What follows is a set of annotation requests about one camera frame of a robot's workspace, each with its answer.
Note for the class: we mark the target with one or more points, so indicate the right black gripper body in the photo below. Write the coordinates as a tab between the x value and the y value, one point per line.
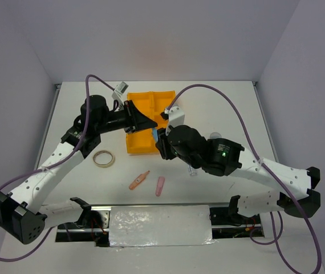
166	150

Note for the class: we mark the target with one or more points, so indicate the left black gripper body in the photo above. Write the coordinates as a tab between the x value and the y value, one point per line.
119	120

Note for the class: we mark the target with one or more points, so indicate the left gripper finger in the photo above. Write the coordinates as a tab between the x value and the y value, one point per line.
138	118
135	129

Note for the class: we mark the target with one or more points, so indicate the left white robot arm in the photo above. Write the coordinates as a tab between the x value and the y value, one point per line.
23	213

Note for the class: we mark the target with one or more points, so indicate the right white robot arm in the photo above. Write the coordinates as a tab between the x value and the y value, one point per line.
291	190

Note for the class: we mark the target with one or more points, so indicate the masking tape roll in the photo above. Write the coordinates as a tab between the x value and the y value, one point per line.
103	159

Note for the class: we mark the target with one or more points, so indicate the small spray bottle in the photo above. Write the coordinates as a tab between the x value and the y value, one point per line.
192	171

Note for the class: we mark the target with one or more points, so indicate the small clear round container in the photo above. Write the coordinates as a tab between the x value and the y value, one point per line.
215	135

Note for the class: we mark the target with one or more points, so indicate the silver foil sheet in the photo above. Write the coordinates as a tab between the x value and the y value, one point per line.
158	226

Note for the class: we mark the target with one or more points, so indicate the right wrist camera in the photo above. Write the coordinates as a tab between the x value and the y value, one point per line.
174	117

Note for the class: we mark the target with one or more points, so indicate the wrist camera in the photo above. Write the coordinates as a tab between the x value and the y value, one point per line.
174	117
118	92

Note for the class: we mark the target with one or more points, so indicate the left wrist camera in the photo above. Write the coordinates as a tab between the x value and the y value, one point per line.
118	92

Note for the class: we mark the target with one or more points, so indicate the metal base rail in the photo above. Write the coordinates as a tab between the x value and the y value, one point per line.
224	226

